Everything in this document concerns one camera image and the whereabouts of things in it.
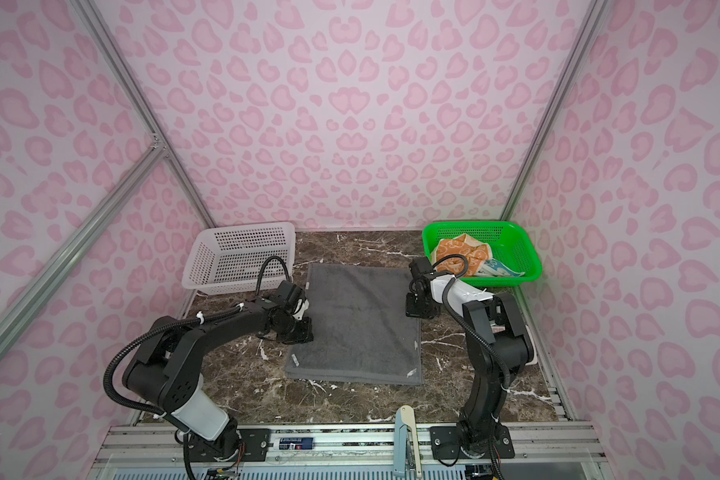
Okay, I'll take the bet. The grey towel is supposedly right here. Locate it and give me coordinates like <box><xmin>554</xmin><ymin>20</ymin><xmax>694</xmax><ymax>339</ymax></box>
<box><xmin>285</xmin><ymin>264</ymin><xmax>423</xmax><ymax>385</ymax></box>

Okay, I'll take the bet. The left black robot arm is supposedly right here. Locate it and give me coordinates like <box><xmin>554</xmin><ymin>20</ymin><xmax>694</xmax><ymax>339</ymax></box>
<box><xmin>105</xmin><ymin>280</ymin><xmax>314</xmax><ymax>461</ymax></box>

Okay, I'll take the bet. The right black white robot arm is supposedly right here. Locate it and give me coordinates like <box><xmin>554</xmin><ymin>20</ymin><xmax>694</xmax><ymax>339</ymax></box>
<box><xmin>406</xmin><ymin>257</ymin><xmax>535</xmax><ymax>462</ymax></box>

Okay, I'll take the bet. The orange patterned towel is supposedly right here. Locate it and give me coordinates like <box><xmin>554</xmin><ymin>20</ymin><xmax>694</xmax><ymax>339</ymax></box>
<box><xmin>431</xmin><ymin>234</ymin><xmax>494</xmax><ymax>277</ymax></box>

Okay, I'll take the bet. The teal patterned towel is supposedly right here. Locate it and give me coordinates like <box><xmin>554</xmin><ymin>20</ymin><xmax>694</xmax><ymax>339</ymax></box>
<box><xmin>476</xmin><ymin>258</ymin><xmax>525</xmax><ymax>278</ymax></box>

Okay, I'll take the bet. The green plastic basket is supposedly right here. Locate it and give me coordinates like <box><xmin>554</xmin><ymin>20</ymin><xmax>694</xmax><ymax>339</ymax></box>
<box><xmin>422</xmin><ymin>220</ymin><xmax>542</xmax><ymax>288</ymax></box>

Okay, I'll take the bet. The white plastic basket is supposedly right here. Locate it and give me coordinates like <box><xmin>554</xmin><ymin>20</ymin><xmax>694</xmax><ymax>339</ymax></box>
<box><xmin>182</xmin><ymin>222</ymin><xmax>296</xmax><ymax>295</ymax></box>

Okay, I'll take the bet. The blue label sticker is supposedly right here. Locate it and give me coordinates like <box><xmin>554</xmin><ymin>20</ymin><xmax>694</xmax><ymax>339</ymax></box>
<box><xmin>278</xmin><ymin>437</ymin><xmax>315</xmax><ymax>451</ymax></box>

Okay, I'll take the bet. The pink white calculator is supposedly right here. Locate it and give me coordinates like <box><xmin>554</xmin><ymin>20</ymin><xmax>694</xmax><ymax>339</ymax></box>
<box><xmin>524</xmin><ymin>334</ymin><xmax>539</xmax><ymax>366</ymax></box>

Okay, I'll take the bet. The left diagonal aluminium strut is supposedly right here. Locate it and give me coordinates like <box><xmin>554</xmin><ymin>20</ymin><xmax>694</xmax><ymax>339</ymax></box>
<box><xmin>0</xmin><ymin>142</ymin><xmax>164</xmax><ymax>362</ymax></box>

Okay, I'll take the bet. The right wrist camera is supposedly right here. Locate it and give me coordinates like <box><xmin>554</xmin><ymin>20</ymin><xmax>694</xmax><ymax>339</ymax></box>
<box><xmin>406</xmin><ymin>278</ymin><xmax>422</xmax><ymax>303</ymax></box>

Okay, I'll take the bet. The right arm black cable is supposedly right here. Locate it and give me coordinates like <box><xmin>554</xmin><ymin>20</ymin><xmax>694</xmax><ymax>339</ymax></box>
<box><xmin>428</xmin><ymin>253</ymin><xmax>512</xmax><ymax>391</ymax></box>

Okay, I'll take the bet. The beige clamp handle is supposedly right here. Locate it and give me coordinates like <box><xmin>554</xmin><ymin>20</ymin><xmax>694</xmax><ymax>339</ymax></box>
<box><xmin>393</xmin><ymin>405</ymin><xmax>424</xmax><ymax>479</ymax></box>

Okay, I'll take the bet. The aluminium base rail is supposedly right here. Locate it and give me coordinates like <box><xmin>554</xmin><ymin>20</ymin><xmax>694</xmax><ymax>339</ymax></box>
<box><xmin>87</xmin><ymin>421</ymin><xmax>614</xmax><ymax>479</ymax></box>

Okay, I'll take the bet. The left corner aluminium post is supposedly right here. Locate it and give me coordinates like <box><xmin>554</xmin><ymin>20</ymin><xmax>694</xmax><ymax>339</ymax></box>
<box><xmin>70</xmin><ymin>0</ymin><xmax>217</xmax><ymax>228</ymax></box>

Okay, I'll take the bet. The corner aluminium post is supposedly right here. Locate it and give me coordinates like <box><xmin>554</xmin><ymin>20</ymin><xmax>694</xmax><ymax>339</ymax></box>
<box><xmin>70</xmin><ymin>0</ymin><xmax>217</xmax><ymax>228</ymax></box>
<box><xmin>500</xmin><ymin>0</ymin><xmax>613</xmax><ymax>221</ymax></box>

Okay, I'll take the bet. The right corner aluminium post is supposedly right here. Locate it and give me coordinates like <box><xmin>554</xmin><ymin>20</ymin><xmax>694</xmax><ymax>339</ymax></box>
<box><xmin>500</xmin><ymin>0</ymin><xmax>613</xmax><ymax>221</ymax></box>

